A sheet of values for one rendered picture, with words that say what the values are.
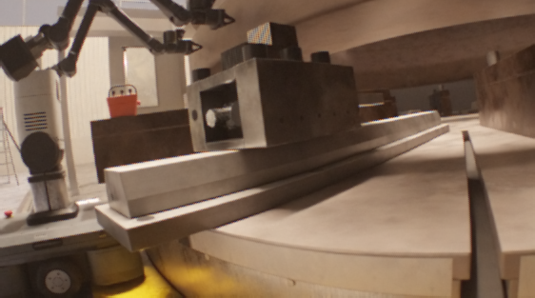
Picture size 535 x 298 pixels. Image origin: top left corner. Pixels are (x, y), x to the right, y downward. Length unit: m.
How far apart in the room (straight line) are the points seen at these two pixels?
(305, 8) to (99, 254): 1.12
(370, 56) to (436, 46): 1.19
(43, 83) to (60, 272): 0.69
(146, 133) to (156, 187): 1.24
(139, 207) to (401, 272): 0.50
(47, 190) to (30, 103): 0.34
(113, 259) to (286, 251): 0.77
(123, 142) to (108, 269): 0.93
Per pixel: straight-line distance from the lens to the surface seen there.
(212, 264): 0.81
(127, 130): 1.93
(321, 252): 0.52
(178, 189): 0.71
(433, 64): 5.50
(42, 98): 1.32
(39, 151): 1.32
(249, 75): 0.78
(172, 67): 5.46
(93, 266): 1.22
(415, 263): 0.47
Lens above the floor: 0.51
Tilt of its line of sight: level
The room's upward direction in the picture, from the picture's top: 8 degrees counter-clockwise
